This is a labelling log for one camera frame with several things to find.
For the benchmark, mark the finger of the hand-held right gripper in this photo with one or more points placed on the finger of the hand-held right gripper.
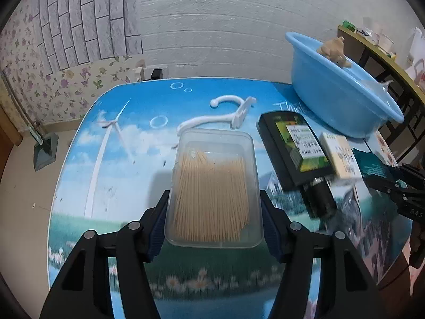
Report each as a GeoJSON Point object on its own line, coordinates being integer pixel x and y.
{"type": "Point", "coordinates": [411, 202]}
{"type": "Point", "coordinates": [411, 176]}

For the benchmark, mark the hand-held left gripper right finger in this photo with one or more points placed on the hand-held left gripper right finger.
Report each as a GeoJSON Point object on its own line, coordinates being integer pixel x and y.
{"type": "Point", "coordinates": [269, 229]}

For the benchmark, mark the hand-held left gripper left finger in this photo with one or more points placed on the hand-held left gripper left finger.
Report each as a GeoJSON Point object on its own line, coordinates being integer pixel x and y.
{"type": "Point", "coordinates": [159, 226]}

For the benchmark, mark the clear toothpick box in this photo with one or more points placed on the clear toothpick box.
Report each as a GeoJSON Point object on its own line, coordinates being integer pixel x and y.
{"type": "Point", "coordinates": [212, 192]}

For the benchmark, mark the beige tissue pack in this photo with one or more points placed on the beige tissue pack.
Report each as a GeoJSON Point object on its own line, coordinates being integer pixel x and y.
{"type": "Point", "coordinates": [342, 156]}

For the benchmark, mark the black green packet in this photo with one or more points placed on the black green packet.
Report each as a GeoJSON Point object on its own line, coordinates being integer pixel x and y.
{"type": "Point", "coordinates": [292, 153]}

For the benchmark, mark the blue plastic basin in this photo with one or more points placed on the blue plastic basin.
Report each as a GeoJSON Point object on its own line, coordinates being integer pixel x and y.
{"type": "Point", "coordinates": [332, 96]}

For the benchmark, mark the white plastic hanger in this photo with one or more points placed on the white plastic hanger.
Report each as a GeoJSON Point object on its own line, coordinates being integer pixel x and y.
{"type": "Point", "coordinates": [206, 119]}

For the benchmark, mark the beige plush toy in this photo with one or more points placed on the beige plush toy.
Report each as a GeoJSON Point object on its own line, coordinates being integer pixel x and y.
{"type": "Point", "coordinates": [333, 51]}

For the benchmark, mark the white kettle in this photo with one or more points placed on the white kettle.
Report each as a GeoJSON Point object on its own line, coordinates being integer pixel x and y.
{"type": "Point", "coordinates": [417, 45]}

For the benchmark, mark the wooden side table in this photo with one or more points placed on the wooden side table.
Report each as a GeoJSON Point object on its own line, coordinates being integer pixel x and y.
{"type": "Point", "coordinates": [348, 45]}

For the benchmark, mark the black charger plug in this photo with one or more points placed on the black charger plug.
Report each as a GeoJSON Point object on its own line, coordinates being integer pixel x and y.
{"type": "Point", "coordinates": [156, 74]}

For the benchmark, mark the small green box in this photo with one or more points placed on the small green box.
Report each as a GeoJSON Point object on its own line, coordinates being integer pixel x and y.
{"type": "Point", "coordinates": [349, 26]}

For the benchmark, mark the white wall socket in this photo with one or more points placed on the white wall socket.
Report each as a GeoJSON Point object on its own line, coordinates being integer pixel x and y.
{"type": "Point", "coordinates": [140, 73]}

